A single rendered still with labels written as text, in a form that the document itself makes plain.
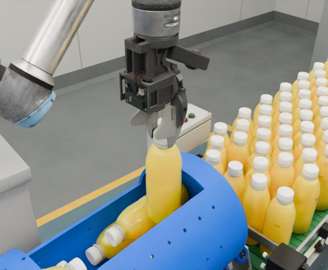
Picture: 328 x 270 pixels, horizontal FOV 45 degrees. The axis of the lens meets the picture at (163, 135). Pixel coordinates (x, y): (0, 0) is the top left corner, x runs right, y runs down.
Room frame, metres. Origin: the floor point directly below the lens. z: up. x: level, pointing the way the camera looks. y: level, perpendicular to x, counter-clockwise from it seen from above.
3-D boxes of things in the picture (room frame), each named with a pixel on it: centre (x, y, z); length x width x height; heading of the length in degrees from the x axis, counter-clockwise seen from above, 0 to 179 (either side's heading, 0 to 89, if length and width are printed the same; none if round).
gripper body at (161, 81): (0.60, 0.02, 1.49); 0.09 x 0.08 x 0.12; 136
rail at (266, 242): (0.79, -0.17, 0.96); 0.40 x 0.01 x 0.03; 46
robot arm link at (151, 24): (0.61, 0.01, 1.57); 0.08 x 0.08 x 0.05
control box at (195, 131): (1.08, -0.05, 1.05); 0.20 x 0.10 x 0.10; 136
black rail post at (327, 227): (0.74, -0.43, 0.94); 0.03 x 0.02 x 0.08; 136
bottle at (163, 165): (0.62, 0.00, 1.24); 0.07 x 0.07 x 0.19
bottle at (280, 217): (0.73, -0.30, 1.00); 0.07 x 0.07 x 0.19
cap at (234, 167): (0.83, -0.19, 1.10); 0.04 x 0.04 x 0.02
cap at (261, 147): (0.92, -0.28, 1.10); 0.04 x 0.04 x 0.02
